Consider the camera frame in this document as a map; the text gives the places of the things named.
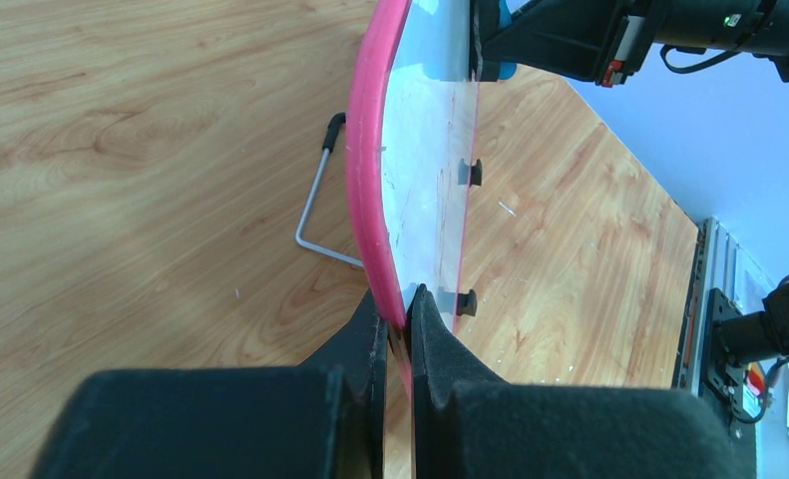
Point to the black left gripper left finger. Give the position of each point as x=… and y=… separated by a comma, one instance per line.
x=322, y=418

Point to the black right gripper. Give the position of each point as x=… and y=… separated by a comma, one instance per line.
x=604, y=42

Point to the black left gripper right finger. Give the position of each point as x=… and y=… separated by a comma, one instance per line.
x=469, y=422

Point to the blue black foam eraser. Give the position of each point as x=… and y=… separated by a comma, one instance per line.
x=488, y=18

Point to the pink framed whiteboard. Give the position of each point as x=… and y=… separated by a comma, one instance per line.
x=409, y=149

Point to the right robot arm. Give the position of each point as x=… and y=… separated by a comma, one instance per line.
x=697, y=90

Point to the black left whiteboard foot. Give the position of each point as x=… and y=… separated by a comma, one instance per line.
x=465, y=303

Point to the black whiteboard foot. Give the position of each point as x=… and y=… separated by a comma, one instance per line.
x=473, y=172
x=465, y=303

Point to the black right whiteboard foot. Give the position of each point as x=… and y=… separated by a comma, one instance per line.
x=473, y=172

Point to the aluminium side rail right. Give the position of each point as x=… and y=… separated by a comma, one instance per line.
x=720, y=262

